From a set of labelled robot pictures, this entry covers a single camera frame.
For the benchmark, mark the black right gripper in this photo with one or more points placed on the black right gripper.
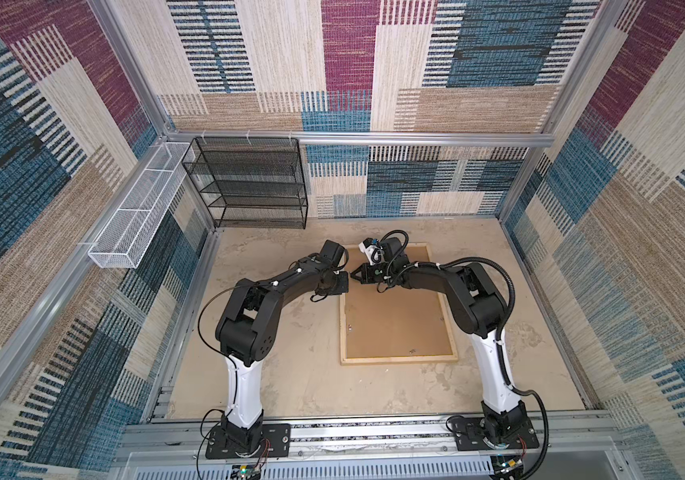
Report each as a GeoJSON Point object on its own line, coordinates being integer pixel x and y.
{"type": "Point", "coordinates": [366, 276]}

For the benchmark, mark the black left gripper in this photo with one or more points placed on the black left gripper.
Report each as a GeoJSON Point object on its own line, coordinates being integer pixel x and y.
{"type": "Point", "coordinates": [342, 286]}

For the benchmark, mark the brown hardboard backing panel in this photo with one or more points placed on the brown hardboard backing panel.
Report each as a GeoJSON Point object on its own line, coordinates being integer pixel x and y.
{"type": "Point", "coordinates": [396, 324]}

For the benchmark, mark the light wooden picture frame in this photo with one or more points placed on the light wooden picture frame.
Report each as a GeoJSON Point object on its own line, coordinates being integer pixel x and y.
{"type": "Point", "coordinates": [396, 359]}

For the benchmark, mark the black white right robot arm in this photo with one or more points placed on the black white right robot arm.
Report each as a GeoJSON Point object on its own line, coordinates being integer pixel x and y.
{"type": "Point", "coordinates": [481, 298]}

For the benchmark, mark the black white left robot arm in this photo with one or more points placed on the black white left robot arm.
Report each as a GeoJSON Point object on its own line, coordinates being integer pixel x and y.
{"type": "Point", "coordinates": [248, 330]}

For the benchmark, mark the black wire mesh shelf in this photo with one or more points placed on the black wire mesh shelf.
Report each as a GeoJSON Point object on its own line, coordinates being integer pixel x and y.
{"type": "Point", "coordinates": [249, 182]}

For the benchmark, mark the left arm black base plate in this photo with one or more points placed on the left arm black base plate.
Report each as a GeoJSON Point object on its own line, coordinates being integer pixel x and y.
{"type": "Point", "coordinates": [231, 442]}

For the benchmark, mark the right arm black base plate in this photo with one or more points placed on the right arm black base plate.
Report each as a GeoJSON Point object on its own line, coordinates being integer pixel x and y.
{"type": "Point", "coordinates": [469, 435]}

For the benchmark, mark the white wire mesh basket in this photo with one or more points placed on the white wire mesh basket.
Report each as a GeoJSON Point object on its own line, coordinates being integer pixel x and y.
{"type": "Point", "coordinates": [123, 242]}

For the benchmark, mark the aluminium front rail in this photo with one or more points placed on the aluminium front rail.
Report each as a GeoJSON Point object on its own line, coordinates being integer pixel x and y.
{"type": "Point", "coordinates": [581, 445]}

